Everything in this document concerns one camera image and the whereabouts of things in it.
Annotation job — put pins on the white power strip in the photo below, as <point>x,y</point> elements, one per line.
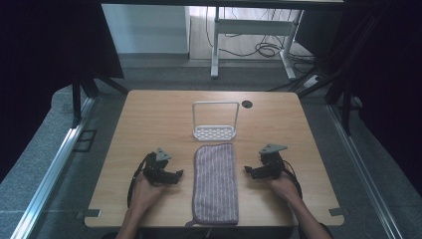
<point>312,81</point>

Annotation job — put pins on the grey tape piece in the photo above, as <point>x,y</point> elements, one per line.
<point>336,211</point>

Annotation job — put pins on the person's right hand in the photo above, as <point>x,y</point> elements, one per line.
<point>285,189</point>

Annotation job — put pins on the white towel rack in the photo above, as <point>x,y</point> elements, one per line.
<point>215,132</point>

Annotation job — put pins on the person's left hand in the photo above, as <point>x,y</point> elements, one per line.
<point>146,194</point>

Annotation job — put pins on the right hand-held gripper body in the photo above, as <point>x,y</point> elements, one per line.
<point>272,162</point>

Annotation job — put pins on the black metal stand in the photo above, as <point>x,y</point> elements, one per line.
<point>79,96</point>
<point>335,83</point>

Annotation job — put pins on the black curtain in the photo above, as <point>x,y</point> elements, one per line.
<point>381,83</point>
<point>40,66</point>

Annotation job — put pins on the aluminium rail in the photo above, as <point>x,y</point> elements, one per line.
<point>49,172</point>
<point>365,172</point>

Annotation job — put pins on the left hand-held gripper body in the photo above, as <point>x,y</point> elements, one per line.
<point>155,166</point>

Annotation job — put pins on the white desk frame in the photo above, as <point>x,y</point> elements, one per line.
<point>252,27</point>

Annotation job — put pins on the purple striped towel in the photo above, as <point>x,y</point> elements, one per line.
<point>215,186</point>

